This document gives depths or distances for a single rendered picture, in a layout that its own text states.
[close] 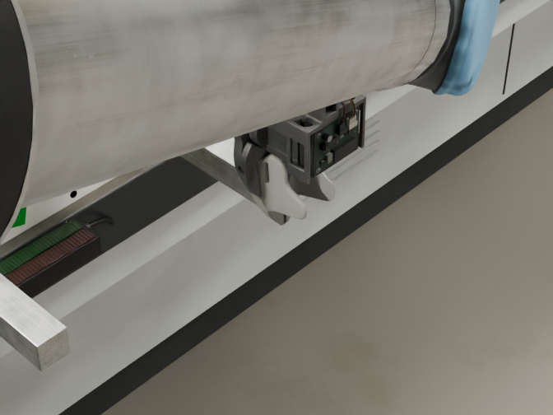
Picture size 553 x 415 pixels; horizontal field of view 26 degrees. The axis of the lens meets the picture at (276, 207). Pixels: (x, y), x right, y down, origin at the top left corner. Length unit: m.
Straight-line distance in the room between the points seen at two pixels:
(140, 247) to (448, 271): 0.91
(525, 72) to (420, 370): 0.75
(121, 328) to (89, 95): 1.54
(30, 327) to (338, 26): 0.52
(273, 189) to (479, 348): 1.12
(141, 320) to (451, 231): 0.70
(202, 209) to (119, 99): 1.16
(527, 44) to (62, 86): 2.19
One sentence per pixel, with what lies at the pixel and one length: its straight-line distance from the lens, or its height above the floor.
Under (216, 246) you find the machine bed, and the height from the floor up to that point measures 0.23.
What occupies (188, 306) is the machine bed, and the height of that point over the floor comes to 0.14.
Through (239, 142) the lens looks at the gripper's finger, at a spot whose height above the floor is 0.92.
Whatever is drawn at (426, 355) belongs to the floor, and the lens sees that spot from 2.09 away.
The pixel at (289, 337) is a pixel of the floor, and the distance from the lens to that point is 2.10.
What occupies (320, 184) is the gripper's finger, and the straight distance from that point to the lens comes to 1.05.
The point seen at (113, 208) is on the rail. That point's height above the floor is 0.68.
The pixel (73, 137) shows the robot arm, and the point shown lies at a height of 1.33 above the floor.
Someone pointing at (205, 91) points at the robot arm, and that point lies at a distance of 0.41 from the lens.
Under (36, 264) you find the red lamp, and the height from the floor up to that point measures 0.70.
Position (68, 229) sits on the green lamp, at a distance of 1.27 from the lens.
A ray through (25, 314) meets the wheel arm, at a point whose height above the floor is 0.84.
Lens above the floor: 1.53
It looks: 41 degrees down
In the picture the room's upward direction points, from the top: straight up
